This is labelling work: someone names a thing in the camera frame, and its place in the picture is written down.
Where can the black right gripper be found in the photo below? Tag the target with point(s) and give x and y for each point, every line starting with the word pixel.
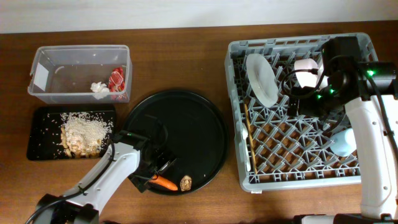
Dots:
pixel 305 107

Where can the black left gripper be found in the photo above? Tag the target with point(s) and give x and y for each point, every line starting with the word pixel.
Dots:
pixel 166 158

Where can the orange carrot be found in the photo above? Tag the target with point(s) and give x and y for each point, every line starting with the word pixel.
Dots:
pixel 161 181

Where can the brown food lump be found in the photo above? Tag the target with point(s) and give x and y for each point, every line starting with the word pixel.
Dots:
pixel 185 183

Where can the small pink saucer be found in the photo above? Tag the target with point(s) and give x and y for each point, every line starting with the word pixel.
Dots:
pixel 307 78

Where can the grey plate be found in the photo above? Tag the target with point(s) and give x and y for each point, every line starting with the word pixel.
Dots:
pixel 262 79

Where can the blue plastic cup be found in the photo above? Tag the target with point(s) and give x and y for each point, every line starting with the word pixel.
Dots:
pixel 343 143

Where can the white plastic fork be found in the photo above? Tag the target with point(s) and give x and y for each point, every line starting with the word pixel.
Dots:
pixel 245 135

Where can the wooden chopstick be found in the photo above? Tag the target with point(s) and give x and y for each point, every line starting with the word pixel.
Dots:
pixel 248 125

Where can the pistachio shells and rice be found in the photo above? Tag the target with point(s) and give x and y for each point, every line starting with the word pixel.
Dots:
pixel 82 137

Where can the red snack wrapper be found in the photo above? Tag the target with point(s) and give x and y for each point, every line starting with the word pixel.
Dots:
pixel 116 80

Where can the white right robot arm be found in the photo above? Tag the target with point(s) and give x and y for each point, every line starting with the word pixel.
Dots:
pixel 366 94

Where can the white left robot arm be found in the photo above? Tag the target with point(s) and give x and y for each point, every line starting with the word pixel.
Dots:
pixel 85 201

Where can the grey dishwasher rack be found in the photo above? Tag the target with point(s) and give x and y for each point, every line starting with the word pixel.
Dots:
pixel 291 152

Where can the clear plastic waste bin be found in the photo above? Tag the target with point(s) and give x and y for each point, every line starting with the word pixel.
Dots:
pixel 63 74

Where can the round black serving tray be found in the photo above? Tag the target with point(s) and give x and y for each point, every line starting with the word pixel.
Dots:
pixel 198 135

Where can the crumpled white tissue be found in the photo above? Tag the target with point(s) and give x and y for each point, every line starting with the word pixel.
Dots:
pixel 100 90

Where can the black rectangular tray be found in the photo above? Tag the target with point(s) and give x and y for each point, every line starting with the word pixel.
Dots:
pixel 45 134

